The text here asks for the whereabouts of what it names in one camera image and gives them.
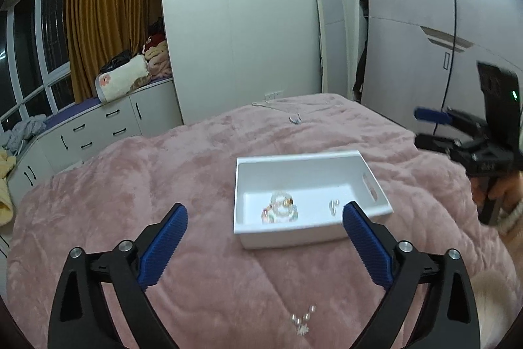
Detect white window seat cabinets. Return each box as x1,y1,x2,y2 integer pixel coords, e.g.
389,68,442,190
0,78,184,206

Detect black bag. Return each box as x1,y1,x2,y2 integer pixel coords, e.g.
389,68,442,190
100,50,133,74

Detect pink fluffy blanket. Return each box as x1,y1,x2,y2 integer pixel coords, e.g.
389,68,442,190
6,93,515,349

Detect grey wardrobe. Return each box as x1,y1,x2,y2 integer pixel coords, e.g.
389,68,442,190
353,0,523,153

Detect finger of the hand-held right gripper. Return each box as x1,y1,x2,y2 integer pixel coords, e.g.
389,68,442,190
413,107,489,137
414,133,475,162

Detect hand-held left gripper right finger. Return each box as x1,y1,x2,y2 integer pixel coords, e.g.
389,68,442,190
342,202,482,349

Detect wide mustard curtain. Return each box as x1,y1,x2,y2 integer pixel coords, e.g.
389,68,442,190
65,0,162,104

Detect pink clothes pile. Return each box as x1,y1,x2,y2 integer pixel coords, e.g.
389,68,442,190
141,40,172,80

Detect cream fluffy garment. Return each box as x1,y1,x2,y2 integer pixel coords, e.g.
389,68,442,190
470,271,523,349

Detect white bead bracelet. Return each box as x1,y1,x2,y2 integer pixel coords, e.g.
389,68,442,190
267,190,297,211

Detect white framed standing mirror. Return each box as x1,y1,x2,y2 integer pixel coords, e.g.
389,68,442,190
314,0,351,94

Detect large bay window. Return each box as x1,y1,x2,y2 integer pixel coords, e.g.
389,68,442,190
0,0,74,129

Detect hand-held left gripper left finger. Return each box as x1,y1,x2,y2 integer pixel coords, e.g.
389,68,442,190
48,202,189,349

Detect white rectangular storage box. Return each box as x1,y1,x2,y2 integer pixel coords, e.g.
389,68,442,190
233,150,394,250

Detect white clothes hanger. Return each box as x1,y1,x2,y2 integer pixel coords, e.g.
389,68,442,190
251,95,340,125

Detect yellow fleece blanket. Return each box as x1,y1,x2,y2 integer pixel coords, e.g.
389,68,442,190
0,150,19,227

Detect clear crystal trinket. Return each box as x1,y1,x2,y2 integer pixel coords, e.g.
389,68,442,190
288,303,318,337

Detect person's right hand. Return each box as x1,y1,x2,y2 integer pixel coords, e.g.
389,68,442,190
470,171,523,211

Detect grey clothes pile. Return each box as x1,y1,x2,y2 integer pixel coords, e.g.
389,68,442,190
0,114,49,151

